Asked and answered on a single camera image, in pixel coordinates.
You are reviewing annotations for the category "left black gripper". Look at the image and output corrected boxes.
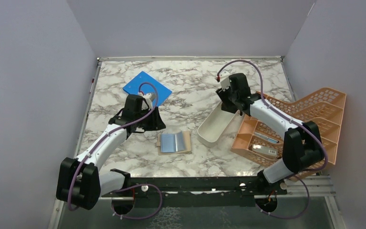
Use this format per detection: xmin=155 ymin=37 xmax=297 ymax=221
xmin=135 ymin=106 xmax=166 ymax=131

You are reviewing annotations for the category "beige card holder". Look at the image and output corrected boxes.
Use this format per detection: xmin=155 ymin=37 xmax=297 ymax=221
xmin=156 ymin=131 xmax=192 ymax=156

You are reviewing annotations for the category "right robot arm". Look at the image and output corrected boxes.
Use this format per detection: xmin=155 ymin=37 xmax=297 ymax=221
xmin=216 ymin=73 xmax=327 ymax=194

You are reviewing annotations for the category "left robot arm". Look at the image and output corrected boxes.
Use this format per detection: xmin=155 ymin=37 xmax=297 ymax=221
xmin=56 ymin=92 xmax=166 ymax=211

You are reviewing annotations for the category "white oblong tray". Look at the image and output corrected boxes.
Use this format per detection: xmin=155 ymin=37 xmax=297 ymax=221
xmin=197 ymin=102 xmax=237 ymax=147

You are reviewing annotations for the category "blue plastic board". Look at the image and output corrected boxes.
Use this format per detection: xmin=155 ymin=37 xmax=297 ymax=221
xmin=122 ymin=72 xmax=172 ymax=106

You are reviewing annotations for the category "blue pen in rack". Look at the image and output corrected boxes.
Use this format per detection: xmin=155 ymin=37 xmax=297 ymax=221
xmin=254 ymin=132 xmax=279 ymax=144

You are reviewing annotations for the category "orange plastic file rack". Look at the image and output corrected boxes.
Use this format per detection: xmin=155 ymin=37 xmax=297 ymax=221
xmin=231 ymin=87 xmax=347 ymax=181

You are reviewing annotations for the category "box in orange rack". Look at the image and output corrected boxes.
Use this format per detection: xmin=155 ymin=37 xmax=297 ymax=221
xmin=250 ymin=144 xmax=279 ymax=159

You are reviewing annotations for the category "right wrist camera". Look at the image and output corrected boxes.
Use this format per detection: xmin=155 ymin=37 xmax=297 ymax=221
xmin=216 ymin=74 xmax=231 ymax=91

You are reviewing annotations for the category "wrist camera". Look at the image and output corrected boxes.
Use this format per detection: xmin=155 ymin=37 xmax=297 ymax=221
xmin=216 ymin=74 xmax=231 ymax=91
xmin=142 ymin=93 xmax=156 ymax=110

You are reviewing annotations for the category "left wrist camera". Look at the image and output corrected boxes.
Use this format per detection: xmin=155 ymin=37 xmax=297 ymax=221
xmin=142 ymin=93 xmax=156 ymax=110

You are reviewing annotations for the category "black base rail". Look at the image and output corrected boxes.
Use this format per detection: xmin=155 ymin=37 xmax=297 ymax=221
xmin=101 ymin=176 xmax=287 ymax=208

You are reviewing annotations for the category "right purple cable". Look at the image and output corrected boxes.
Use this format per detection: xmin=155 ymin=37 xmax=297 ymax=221
xmin=216 ymin=60 xmax=329 ymax=220

